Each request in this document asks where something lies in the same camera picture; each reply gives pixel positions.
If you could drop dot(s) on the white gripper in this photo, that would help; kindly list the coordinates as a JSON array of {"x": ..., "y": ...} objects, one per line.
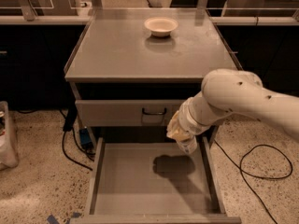
[{"x": 192, "y": 124}]

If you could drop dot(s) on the clear plastic water bottle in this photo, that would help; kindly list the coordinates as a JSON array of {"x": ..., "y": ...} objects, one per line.
[{"x": 188, "y": 146}]

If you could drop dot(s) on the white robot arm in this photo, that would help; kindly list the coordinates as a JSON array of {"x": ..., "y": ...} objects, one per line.
[{"x": 225, "y": 92}]

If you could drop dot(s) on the closed grey upper drawer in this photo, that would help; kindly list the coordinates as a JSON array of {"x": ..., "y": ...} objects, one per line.
[{"x": 102, "y": 113}]

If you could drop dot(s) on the open grey middle drawer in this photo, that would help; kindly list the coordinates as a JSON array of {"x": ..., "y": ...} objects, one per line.
[{"x": 153, "y": 183}]

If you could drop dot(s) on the grey drawer cabinet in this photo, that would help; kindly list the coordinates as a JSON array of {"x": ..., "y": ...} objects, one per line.
[{"x": 117, "y": 58}]

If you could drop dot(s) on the blue power adapter box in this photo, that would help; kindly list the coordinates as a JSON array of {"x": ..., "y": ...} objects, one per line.
[{"x": 84, "y": 137}]

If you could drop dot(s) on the white paper bowl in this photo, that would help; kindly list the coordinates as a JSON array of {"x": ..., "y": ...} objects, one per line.
[{"x": 161, "y": 26}]

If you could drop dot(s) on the blue tape on floor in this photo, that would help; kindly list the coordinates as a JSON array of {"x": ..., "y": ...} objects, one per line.
[{"x": 52, "y": 219}]

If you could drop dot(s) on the clear plastic bin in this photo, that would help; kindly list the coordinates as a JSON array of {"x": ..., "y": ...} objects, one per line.
[{"x": 8, "y": 139}]

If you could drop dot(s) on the black drawer handle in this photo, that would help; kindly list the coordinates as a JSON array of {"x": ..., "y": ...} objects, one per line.
[{"x": 158, "y": 113}]

